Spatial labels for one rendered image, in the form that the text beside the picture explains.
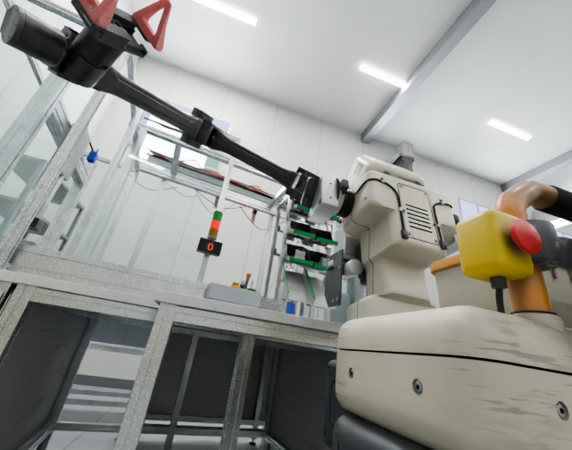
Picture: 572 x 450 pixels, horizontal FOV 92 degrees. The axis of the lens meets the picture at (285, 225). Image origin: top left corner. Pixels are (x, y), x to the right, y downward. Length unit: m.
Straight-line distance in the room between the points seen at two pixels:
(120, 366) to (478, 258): 4.92
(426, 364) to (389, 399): 0.07
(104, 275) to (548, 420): 1.14
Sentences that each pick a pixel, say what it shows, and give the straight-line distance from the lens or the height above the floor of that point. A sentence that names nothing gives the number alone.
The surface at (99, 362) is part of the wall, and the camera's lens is 5.11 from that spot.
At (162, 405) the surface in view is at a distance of 2.89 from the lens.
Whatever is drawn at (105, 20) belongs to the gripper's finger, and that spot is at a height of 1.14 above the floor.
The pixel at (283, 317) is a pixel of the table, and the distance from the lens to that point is 0.87.
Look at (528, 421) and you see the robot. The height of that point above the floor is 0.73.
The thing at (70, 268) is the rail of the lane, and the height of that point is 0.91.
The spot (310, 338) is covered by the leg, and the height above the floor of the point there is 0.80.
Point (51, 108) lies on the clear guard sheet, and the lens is 1.47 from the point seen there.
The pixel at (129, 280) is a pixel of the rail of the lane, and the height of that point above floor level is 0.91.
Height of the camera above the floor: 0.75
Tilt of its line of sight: 25 degrees up
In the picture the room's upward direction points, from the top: 9 degrees clockwise
